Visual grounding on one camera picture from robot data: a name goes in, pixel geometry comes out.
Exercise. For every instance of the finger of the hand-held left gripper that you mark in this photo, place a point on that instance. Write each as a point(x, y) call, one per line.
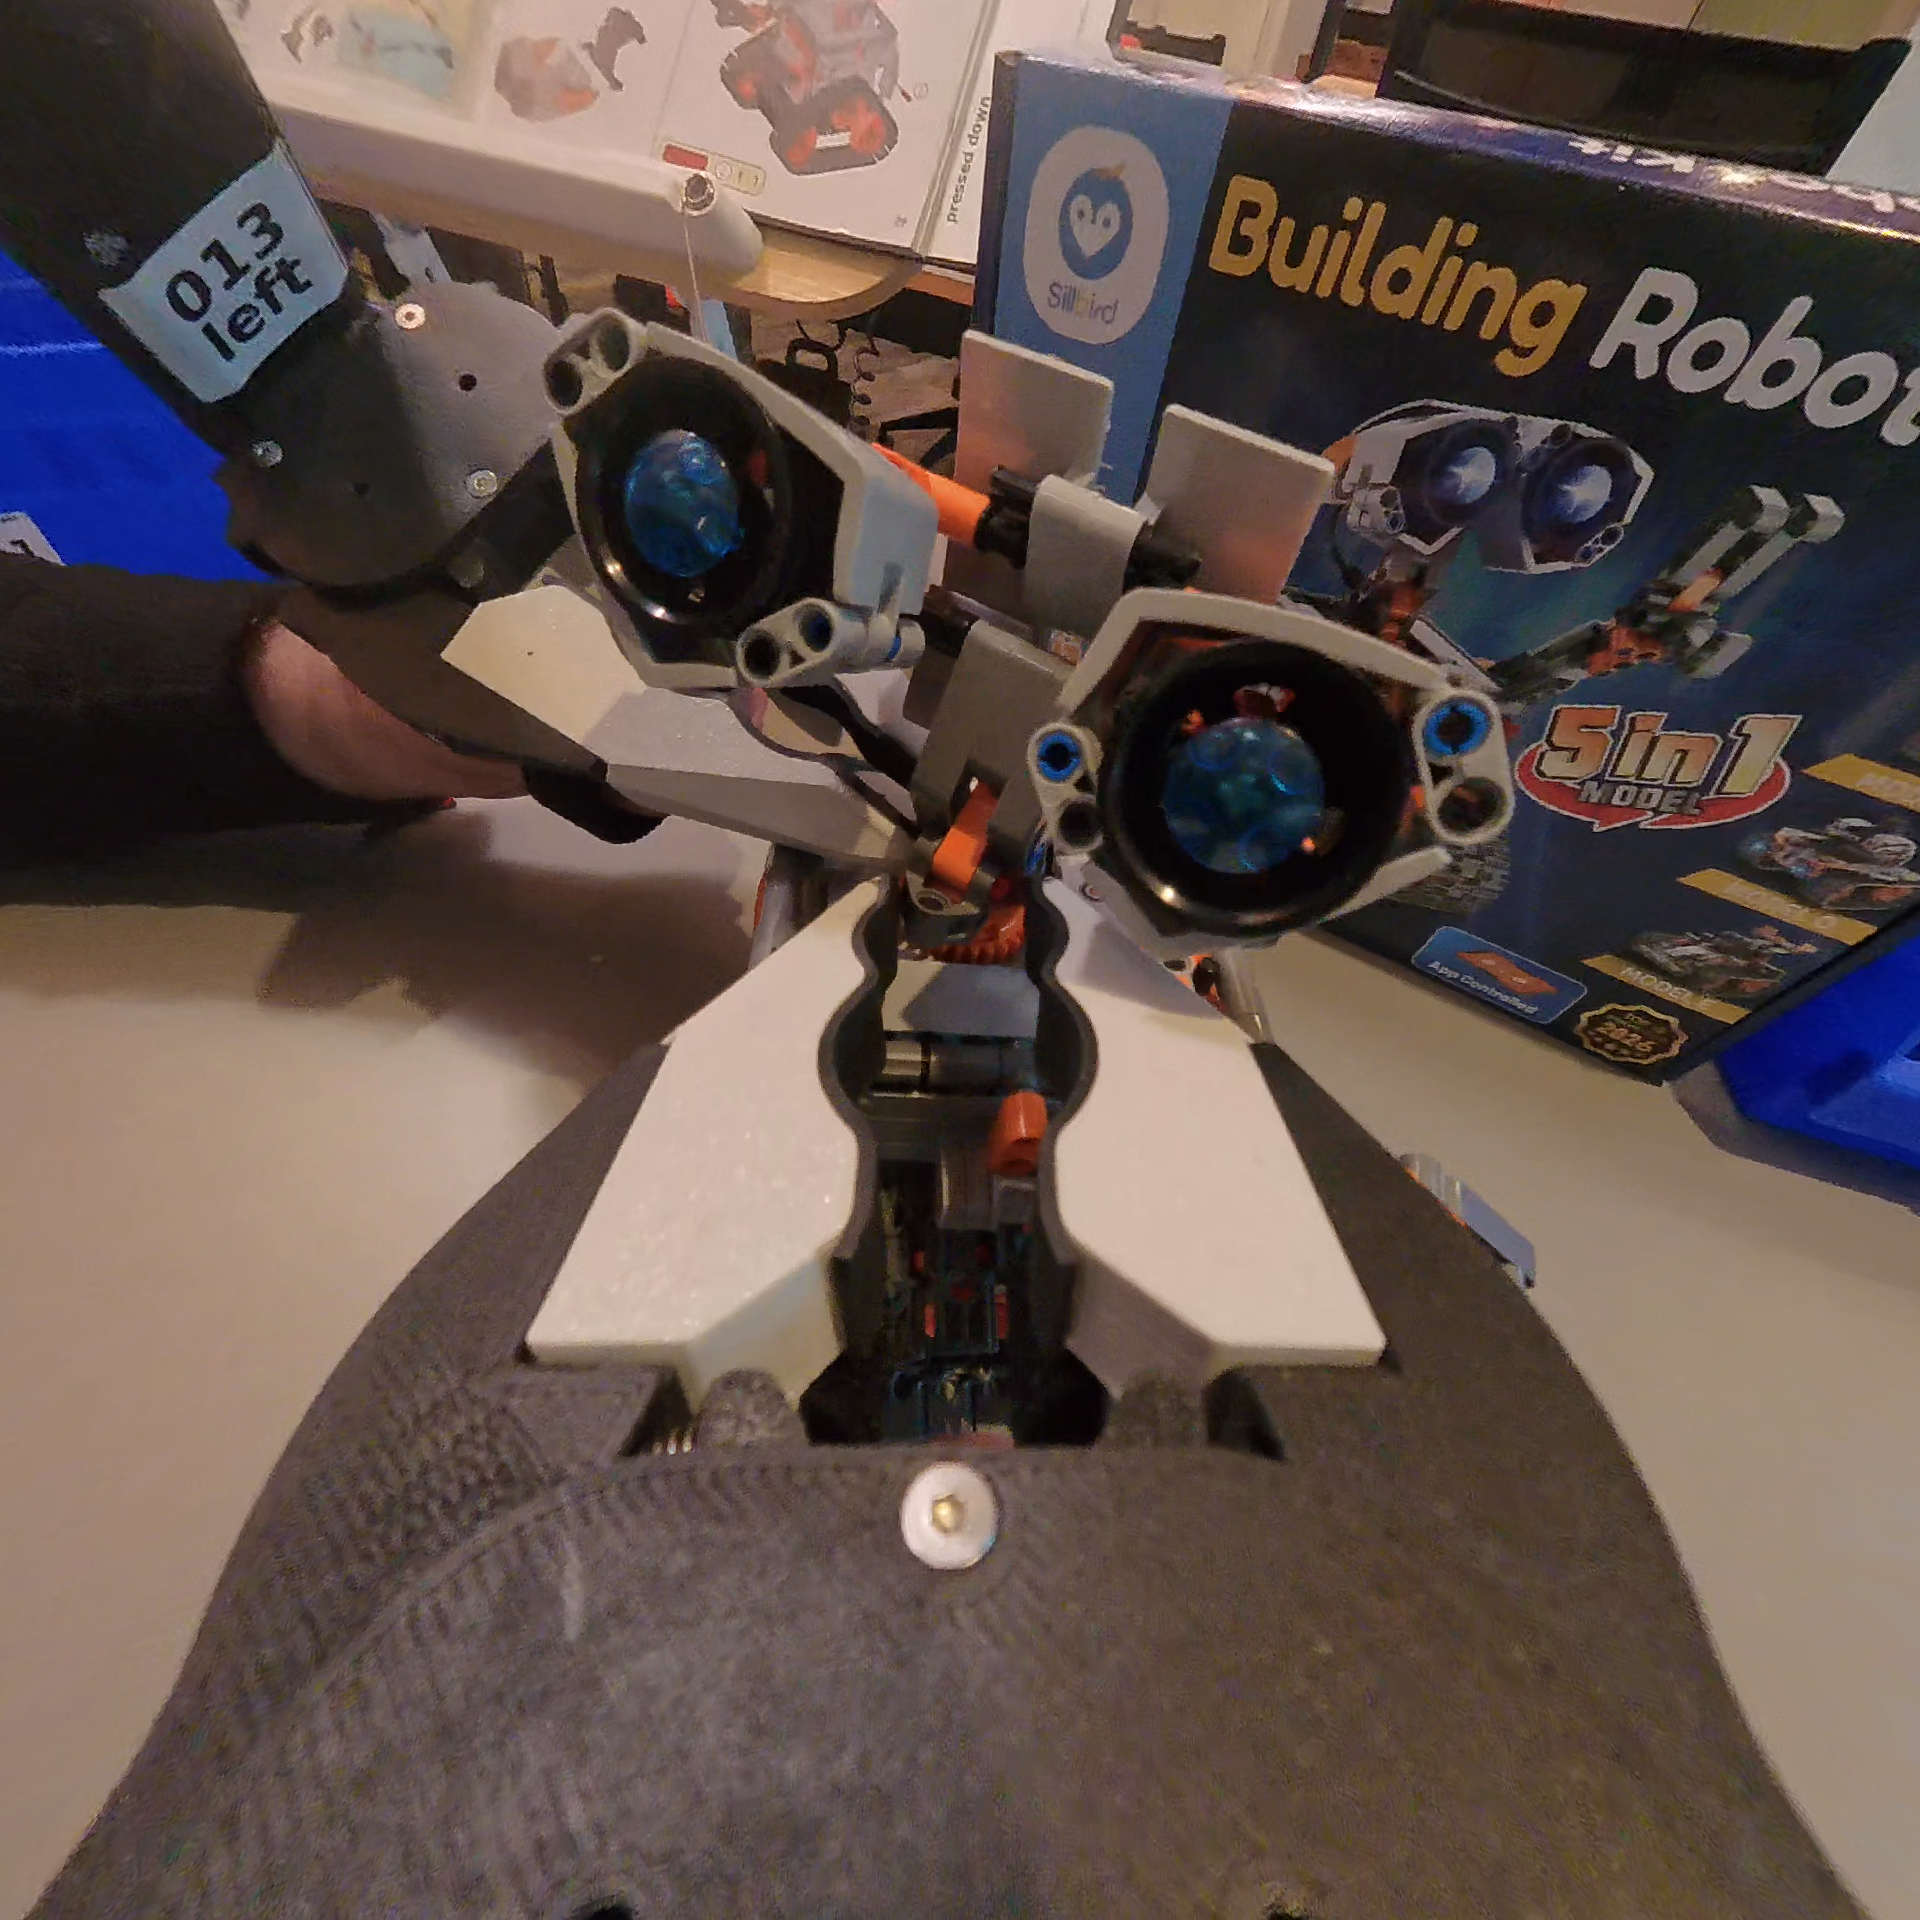
point(751, 796)
point(586, 670)

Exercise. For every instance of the white instruction booklet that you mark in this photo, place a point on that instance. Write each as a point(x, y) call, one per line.
point(600, 90)

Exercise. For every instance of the grey orange toy robot arm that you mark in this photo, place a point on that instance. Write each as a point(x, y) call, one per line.
point(1293, 788)
point(719, 492)

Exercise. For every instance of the blue robot kit box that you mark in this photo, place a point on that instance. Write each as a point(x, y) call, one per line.
point(1617, 451)

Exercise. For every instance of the blue plastic bin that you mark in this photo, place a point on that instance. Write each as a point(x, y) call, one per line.
point(1832, 1081)
point(90, 421)

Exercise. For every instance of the person's left forearm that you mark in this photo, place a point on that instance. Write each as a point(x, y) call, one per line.
point(119, 722)

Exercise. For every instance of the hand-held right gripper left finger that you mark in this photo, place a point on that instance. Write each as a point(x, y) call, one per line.
point(704, 1204)

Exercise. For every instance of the white articulated holder stand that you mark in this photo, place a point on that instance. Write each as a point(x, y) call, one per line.
point(704, 226)

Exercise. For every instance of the person's left hand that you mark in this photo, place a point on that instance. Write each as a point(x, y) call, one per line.
point(346, 705)

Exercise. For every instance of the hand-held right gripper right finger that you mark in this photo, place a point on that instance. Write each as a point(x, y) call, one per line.
point(1219, 1204)

